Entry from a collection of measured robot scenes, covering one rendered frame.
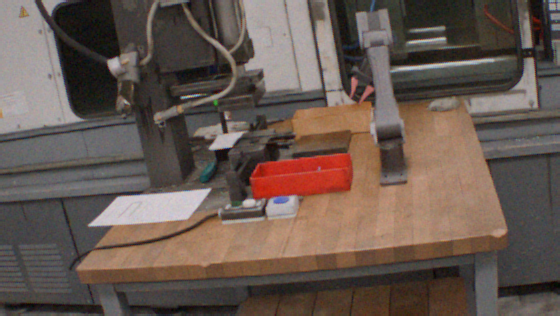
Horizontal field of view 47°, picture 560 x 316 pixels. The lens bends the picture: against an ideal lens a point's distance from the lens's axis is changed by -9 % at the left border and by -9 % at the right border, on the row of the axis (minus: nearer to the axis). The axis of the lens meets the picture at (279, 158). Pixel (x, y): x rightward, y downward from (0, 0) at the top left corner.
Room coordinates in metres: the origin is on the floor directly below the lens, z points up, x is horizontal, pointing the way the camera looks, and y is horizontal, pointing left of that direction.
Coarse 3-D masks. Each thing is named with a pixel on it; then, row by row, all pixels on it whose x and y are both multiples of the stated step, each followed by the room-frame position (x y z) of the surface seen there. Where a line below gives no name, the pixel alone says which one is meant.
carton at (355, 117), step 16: (304, 112) 2.26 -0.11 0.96; (320, 112) 2.24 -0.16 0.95; (336, 112) 2.23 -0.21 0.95; (352, 112) 2.11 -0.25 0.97; (368, 112) 2.10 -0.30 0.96; (304, 128) 2.14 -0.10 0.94; (320, 128) 2.13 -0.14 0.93; (336, 128) 2.12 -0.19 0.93; (352, 128) 2.11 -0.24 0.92; (368, 128) 2.10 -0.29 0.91
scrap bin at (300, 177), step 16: (288, 160) 1.78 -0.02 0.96; (304, 160) 1.77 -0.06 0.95; (320, 160) 1.76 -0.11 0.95; (336, 160) 1.75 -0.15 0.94; (256, 176) 1.74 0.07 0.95; (272, 176) 1.67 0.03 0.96; (288, 176) 1.66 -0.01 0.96; (304, 176) 1.65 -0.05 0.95; (320, 176) 1.64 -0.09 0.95; (336, 176) 1.64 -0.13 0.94; (352, 176) 1.71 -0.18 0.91; (256, 192) 1.68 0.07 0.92; (272, 192) 1.67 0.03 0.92; (288, 192) 1.66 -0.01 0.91; (304, 192) 1.66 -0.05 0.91; (320, 192) 1.65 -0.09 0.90
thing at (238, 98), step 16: (240, 64) 1.92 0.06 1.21; (192, 80) 2.01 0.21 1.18; (208, 80) 2.00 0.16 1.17; (224, 80) 1.92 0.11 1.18; (240, 80) 1.91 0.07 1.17; (256, 80) 1.90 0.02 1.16; (224, 96) 1.88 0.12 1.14; (240, 96) 1.84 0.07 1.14; (256, 96) 1.88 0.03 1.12; (224, 112) 1.88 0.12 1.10
